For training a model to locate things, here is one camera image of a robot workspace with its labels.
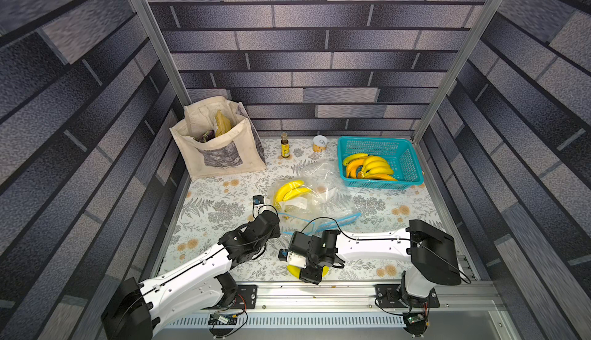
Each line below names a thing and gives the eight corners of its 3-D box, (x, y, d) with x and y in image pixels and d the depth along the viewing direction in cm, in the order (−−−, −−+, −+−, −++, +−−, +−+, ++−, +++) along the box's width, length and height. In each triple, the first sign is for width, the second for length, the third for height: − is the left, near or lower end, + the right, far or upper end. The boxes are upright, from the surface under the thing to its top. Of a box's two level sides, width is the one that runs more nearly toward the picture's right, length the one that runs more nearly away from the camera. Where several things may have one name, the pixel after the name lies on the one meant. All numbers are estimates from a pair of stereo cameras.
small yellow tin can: (313, 152, 115) (313, 147, 111) (312, 141, 120) (312, 135, 117) (326, 152, 115) (327, 147, 111) (325, 141, 120) (326, 135, 117)
